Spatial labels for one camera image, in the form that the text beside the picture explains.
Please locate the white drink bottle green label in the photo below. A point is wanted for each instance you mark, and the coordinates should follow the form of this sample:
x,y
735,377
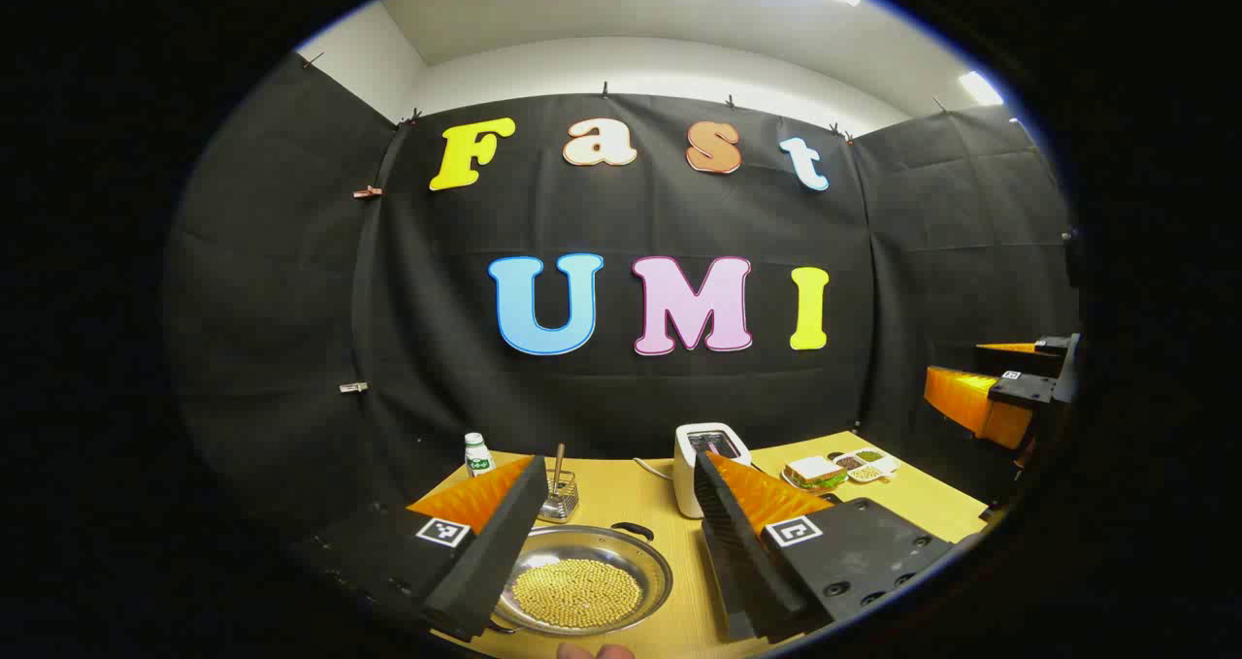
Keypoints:
x,y
477,457

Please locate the white toaster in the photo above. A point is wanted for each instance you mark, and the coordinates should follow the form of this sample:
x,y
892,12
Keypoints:
x,y
689,479

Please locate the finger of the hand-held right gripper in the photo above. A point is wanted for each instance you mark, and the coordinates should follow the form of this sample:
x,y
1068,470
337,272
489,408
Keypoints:
x,y
1019,358
970,405

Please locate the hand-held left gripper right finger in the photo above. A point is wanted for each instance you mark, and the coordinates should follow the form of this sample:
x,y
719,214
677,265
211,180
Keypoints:
x,y
728,543

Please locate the black backdrop cloth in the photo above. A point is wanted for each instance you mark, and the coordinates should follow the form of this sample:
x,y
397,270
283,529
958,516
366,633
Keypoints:
x,y
437,368

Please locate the white divided dish with grains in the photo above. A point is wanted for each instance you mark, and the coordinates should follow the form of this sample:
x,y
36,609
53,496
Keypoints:
x,y
868,465

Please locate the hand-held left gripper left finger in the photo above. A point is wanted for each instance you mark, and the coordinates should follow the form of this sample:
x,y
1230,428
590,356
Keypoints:
x,y
505,543

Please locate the pile of yellow soybeans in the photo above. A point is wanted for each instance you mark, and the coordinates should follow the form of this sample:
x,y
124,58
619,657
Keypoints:
x,y
577,593

